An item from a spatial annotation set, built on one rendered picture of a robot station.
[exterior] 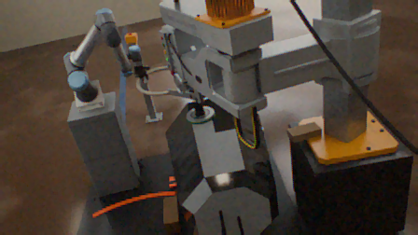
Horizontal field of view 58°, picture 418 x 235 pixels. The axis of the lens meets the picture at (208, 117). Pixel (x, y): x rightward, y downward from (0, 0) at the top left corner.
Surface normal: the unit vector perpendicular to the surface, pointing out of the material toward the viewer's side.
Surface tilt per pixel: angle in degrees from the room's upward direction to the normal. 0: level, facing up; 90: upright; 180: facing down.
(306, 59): 90
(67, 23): 90
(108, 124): 90
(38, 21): 90
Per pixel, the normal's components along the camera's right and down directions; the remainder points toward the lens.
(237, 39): 0.49, 0.37
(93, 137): 0.18, 0.47
